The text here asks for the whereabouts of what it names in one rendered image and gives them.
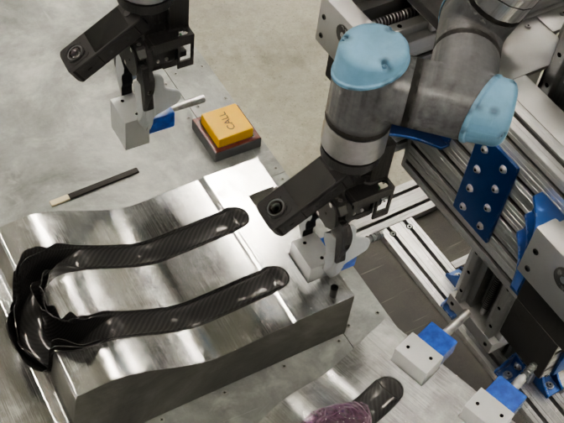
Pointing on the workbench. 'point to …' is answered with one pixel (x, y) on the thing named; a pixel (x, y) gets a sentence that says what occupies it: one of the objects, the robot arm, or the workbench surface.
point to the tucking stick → (93, 187)
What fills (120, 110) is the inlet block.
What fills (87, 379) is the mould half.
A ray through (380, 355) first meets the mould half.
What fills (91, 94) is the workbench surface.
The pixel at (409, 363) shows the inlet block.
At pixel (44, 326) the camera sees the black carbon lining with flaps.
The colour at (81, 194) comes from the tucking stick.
